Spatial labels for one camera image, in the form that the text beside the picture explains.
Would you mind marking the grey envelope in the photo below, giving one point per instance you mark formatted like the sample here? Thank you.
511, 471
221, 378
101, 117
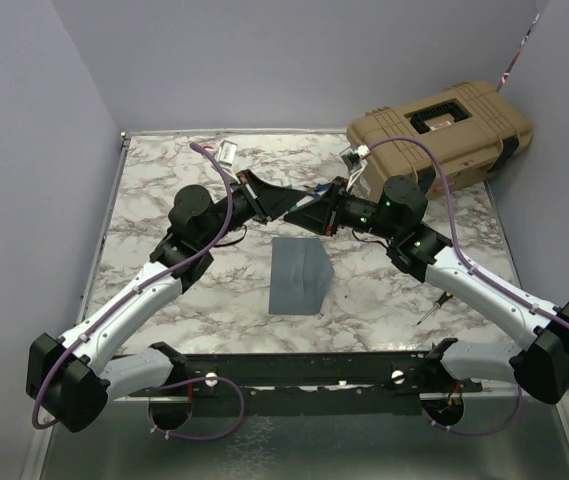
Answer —
301, 274

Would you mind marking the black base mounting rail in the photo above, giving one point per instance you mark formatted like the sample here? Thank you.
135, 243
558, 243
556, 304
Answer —
302, 384

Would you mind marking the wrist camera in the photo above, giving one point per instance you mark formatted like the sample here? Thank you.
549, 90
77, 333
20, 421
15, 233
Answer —
226, 153
355, 159

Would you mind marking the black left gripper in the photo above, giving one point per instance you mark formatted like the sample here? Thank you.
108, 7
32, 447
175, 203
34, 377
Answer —
265, 199

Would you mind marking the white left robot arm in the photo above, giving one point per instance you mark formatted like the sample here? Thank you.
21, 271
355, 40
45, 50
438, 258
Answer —
71, 377

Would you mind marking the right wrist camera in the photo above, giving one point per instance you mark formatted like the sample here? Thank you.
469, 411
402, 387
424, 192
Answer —
355, 159

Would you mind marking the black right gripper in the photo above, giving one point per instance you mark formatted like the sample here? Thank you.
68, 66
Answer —
323, 214

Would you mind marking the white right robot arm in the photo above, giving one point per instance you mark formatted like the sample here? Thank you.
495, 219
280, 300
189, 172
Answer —
537, 355

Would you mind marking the green white glue stick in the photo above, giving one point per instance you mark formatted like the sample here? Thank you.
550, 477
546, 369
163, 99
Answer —
302, 202

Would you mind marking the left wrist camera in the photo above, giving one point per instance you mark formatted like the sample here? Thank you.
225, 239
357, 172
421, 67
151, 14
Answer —
226, 153

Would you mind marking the yellow black screwdriver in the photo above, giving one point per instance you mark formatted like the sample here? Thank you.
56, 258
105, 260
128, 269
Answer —
437, 304

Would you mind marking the blue handled pliers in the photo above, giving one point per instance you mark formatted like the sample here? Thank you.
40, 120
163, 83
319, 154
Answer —
319, 188

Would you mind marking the tan plastic toolbox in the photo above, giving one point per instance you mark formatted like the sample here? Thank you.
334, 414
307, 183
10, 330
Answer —
470, 128

